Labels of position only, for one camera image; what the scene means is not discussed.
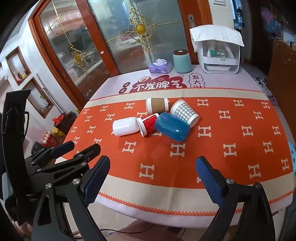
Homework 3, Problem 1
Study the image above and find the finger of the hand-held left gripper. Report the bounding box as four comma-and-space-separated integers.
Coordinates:
35, 143, 101, 184
31, 141, 75, 165

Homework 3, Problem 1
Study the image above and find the red patterned paper cup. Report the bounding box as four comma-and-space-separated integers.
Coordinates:
136, 113, 160, 137

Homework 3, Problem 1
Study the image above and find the wooden framed glass door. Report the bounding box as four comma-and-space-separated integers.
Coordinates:
28, 0, 121, 112
87, 0, 213, 77

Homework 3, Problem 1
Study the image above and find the red gift box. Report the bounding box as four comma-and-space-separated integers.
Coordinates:
41, 131, 61, 148

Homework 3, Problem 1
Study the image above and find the blue plastic cup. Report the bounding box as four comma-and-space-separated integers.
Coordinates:
154, 112, 191, 142

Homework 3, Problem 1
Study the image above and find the dark stool with red knot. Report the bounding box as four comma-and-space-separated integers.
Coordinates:
53, 111, 78, 137

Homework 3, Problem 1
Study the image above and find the grey checked paper cup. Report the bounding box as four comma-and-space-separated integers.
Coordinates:
170, 99, 200, 128

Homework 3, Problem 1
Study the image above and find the brown sleeved paper cup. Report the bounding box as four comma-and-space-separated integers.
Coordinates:
146, 98, 169, 115

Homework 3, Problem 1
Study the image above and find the white storage box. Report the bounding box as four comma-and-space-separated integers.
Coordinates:
196, 40, 241, 74

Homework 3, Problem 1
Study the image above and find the white folded towel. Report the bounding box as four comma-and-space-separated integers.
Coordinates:
190, 25, 245, 48

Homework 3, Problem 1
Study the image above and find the white cup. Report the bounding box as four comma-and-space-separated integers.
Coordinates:
112, 117, 140, 137

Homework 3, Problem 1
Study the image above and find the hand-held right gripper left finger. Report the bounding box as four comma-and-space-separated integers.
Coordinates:
32, 156, 111, 241

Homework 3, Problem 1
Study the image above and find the purple tissue pack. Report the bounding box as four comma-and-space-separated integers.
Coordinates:
149, 59, 173, 74

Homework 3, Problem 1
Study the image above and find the teal canister with brown lid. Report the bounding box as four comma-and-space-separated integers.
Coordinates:
173, 49, 193, 73

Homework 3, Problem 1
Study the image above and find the wooden wall niche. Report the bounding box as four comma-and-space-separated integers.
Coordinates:
22, 77, 55, 119
6, 46, 31, 86

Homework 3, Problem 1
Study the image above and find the orange printed tablecloth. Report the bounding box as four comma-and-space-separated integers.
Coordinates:
62, 64, 294, 226

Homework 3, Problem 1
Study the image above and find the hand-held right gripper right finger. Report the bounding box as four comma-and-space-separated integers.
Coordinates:
195, 156, 277, 241

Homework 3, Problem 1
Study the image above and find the wooden cabinet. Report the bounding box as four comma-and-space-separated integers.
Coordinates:
268, 37, 296, 121

